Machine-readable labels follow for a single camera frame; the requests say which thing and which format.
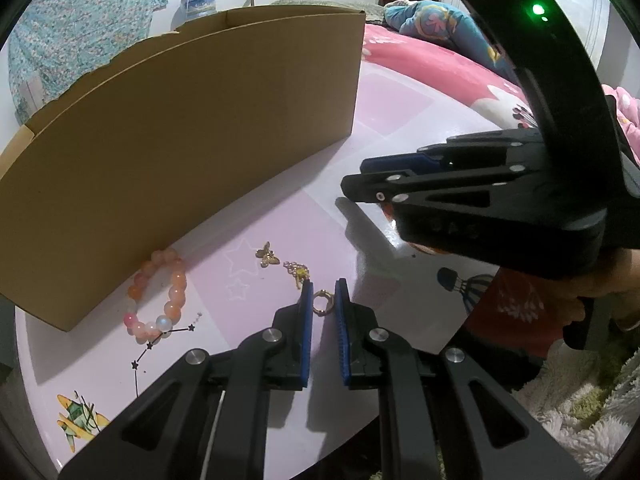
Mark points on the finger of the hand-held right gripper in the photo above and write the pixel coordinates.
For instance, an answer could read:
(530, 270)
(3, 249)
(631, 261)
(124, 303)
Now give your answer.
(395, 162)
(370, 187)

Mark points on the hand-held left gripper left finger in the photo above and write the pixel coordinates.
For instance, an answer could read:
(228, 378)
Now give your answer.
(305, 340)

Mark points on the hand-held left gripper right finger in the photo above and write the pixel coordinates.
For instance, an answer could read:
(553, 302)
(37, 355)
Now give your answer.
(343, 340)

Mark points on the gold hoop earring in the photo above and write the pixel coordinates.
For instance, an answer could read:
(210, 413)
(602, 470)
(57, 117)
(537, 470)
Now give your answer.
(327, 297)

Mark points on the brown cardboard box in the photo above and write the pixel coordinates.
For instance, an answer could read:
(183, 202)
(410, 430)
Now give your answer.
(175, 135)

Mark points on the person's right hand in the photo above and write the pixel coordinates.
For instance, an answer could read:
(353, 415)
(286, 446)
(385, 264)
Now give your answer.
(620, 280)

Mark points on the pink fleece cloth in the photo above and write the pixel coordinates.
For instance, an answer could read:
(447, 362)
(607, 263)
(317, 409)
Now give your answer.
(625, 110)

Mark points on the gold bee charm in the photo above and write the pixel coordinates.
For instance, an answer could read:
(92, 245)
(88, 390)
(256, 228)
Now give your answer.
(267, 256)

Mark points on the pink printed blanket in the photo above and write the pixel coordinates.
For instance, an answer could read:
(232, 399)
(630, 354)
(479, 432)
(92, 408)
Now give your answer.
(425, 75)

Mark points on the blue printed blanket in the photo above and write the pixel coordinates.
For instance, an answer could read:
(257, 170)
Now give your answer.
(440, 25)

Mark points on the red printed clothing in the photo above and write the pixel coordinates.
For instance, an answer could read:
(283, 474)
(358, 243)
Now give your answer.
(515, 310)

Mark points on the blue white water jug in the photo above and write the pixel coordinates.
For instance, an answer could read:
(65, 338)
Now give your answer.
(199, 5)

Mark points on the white green shaggy rug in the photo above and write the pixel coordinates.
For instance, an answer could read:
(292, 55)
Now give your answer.
(590, 410)

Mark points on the teal patterned cloth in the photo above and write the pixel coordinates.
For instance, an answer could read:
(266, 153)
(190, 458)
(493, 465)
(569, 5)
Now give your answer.
(85, 25)

